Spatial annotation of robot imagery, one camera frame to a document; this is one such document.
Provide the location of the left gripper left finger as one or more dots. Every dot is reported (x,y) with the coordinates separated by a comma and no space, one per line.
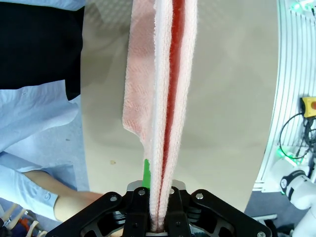
(133,212)

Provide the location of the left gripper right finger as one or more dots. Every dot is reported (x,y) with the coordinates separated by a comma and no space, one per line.
(180,212)

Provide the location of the pink terry towel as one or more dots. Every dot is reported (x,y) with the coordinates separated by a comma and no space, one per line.
(177,98)

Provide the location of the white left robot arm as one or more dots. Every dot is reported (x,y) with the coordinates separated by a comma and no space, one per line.
(301,195)

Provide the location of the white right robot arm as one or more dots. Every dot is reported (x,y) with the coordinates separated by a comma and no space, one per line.
(303,5)

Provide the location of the person's right forearm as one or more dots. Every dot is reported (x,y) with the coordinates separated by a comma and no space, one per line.
(29,187)

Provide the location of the person's right hand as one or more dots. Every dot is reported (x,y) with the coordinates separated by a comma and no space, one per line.
(92,198)

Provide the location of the orange and purple clothing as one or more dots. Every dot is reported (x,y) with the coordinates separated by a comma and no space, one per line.
(26,219)

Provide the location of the yellow emergency stop box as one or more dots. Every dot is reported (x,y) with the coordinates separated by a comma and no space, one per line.
(308,107)

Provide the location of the person in light blue shirt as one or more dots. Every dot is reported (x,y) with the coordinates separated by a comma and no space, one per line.
(37,49)

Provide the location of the white slotted mounting frame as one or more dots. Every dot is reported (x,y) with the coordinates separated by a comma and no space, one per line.
(284,74)

